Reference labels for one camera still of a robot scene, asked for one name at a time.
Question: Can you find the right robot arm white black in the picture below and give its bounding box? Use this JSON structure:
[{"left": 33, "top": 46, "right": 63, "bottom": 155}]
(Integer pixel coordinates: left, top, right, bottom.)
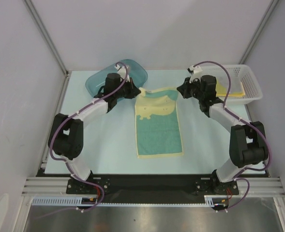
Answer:
[{"left": 177, "top": 75, "right": 271, "bottom": 194}]

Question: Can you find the yellow chick face towel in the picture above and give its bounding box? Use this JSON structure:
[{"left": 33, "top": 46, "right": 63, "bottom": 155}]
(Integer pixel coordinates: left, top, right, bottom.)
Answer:
[{"left": 216, "top": 82, "right": 245, "bottom": 97}]

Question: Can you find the teal transparent plastic bin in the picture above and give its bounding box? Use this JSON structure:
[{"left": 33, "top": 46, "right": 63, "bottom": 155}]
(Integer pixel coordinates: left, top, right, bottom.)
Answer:
[{"left": 85, "top": 59, "right": 148, "bottom": 97}]

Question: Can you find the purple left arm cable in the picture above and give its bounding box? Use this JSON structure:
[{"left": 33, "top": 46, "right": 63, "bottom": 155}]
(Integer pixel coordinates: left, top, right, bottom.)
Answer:
[{"left": 49, "top": 62, "right": 131, "bottom": 218}]

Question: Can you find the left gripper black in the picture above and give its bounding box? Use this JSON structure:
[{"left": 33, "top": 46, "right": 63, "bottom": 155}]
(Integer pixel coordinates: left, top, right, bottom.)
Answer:
[{"left": 114, "top": 77, "right": 140, "bottom": 99}]

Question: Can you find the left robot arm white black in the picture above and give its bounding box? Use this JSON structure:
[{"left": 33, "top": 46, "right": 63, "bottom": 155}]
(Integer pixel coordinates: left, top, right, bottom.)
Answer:
[{"left": 48, "top": 73, "right": 141, "bottom": 193}]

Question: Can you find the right aluminium frame post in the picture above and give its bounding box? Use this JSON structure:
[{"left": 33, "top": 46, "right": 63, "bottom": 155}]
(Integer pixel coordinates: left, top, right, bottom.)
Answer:
[{"left": 238, "top": 0, "right": 281, "bottom": 64}]

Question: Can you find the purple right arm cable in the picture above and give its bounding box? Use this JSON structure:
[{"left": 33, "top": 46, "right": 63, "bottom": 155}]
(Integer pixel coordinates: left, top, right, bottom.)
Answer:
[{"left": 193, "top": 60, "right": 273, "bottom": 215}]

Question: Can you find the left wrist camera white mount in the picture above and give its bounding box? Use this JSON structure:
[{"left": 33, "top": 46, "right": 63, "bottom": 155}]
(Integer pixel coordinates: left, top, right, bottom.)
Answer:
[{"left": 114, "top": 63, "right": 130, "bottom": 79}]

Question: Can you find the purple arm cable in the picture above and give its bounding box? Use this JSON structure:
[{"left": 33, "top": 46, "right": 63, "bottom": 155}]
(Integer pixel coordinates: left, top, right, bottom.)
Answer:
[
  {"left": 49, "top": 62, "right": 131, "bottom": 218},
  {"left": 193, "top": 60, "right": 273, "bottom": 215}
]

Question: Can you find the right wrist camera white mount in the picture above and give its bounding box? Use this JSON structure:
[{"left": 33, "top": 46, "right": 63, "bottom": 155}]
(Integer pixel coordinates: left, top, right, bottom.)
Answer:
[{"left": 187, "top": 65, "right": 203, "bottom": 83}]

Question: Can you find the aluminium frame post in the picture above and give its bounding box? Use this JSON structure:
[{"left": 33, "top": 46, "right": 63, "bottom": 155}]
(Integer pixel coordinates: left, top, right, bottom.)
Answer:
[
  {"left": 238, "top": 0, "right": 281, "bottom": 64},
  {"left": 21, "top": 0, "right": 69, "bottom": 75}
]

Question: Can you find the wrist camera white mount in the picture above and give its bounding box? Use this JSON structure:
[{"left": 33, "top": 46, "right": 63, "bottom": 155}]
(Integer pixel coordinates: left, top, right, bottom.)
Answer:
[
  {"left": 114, "top": 63, "right": 130, "bottom": 79},
  {"left": 187, "top": 65, "right": 203, "bottom": 83}
]

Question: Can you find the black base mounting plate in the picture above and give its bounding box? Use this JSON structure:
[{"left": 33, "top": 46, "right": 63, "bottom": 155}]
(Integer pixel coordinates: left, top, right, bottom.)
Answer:
[{"left": 66, "top": 173, "right": 240, "bottom": 204}]

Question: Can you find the teal and yellow towel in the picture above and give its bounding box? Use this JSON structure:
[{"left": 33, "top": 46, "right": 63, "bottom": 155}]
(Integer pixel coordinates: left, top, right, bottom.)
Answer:
[{"left": 135, "top": 87, "right": 183, "bottom": 159}]

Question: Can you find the left aluminium frame post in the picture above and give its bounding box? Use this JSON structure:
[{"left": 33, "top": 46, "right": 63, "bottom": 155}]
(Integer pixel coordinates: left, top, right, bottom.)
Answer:
[{"left": 21, "top": 0, "right": 69, "bottom": 75}]

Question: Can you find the white perforated plastic basket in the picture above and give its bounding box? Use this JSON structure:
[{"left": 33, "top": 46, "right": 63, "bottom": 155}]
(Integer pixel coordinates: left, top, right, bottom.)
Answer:
[{"left": 202, "top": 65, "right": 263, "bottom": 105}]

